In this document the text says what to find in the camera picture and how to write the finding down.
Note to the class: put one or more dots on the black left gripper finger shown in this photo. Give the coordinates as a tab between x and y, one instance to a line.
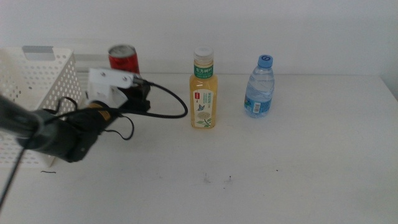
145	94

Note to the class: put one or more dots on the red cola can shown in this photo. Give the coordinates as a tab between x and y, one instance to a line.
124	63

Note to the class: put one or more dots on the yellow tea bottle white cap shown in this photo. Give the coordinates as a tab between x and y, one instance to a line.
203	84

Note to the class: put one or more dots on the clear water bottle blue cap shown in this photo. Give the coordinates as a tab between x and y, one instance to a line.
259	88

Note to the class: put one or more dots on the white perforated plastic basket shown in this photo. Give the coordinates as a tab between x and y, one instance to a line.
70	53

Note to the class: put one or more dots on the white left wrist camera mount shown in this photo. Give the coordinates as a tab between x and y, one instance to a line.
109	77

